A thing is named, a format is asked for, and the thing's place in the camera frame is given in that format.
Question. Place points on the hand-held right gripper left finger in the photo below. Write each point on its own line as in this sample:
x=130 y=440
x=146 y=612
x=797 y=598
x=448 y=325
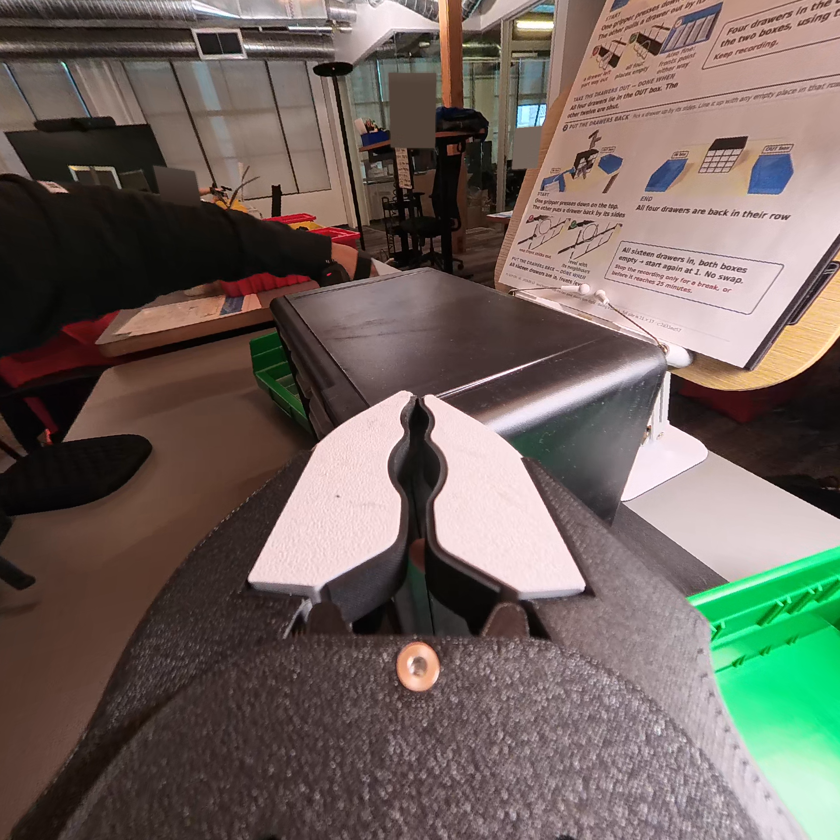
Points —
x=334 y=518

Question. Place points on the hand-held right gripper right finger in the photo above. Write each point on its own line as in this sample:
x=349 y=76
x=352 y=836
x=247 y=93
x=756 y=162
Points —
x=499 y=525

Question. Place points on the grid of clear cabinet drawers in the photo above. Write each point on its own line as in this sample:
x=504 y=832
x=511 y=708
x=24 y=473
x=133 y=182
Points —
x=321 y=400

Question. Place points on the green plastic bin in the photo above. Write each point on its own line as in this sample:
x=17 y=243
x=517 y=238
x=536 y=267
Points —
x=787 y=689
x=272 y=367

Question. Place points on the black drawer cabinet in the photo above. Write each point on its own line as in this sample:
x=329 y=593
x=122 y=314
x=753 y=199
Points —
x=459 y=328

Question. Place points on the person's left forearm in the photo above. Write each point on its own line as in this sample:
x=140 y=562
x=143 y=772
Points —
x=131 y=249

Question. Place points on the person's left hand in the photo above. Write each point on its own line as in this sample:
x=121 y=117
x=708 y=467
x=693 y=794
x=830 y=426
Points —
x=358 y=259

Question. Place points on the white metal stand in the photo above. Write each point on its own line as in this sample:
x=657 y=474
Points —
x=669 y=459

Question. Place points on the wooden side table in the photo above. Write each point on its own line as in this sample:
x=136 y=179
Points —
x=164 y=344

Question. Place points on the large ribbed red bin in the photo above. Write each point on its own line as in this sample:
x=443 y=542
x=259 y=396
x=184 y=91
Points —
x=262 y=285

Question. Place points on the white paper sheet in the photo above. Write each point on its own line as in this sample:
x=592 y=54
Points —
x=170 y=318

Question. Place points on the instruction poster on board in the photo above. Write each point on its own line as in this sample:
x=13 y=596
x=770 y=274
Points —
x=787 y=354

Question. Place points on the black swivel chair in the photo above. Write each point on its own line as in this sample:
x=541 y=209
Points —
x=446 y=184

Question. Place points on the small blue bin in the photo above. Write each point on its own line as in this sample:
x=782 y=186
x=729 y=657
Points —
x=376 y=140

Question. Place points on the black floor lamp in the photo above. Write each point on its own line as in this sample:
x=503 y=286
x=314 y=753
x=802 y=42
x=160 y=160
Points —
x=341 y=131

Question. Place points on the black backing panel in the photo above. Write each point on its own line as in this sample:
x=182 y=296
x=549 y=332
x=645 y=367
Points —
x=820 y=289

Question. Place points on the dark blue backpack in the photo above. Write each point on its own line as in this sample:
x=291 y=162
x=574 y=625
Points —
x=463 y=121

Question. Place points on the printed instruction sheet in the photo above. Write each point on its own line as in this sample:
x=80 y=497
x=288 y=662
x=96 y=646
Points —
x=689 y=164

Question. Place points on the white window blinds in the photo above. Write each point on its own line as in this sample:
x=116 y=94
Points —
x=229 y=111

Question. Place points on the ceiling air vent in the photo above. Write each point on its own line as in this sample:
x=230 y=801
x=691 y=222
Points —
x=220 y=44

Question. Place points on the black wall screen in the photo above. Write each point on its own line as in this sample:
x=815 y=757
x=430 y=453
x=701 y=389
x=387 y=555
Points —
x=79 y=151

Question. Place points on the wooden post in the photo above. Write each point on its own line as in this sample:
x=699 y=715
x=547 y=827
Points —
x=451 y=52

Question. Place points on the silver ceiling duct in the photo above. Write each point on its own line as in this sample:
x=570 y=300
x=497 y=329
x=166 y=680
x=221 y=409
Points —
x=131 y=46

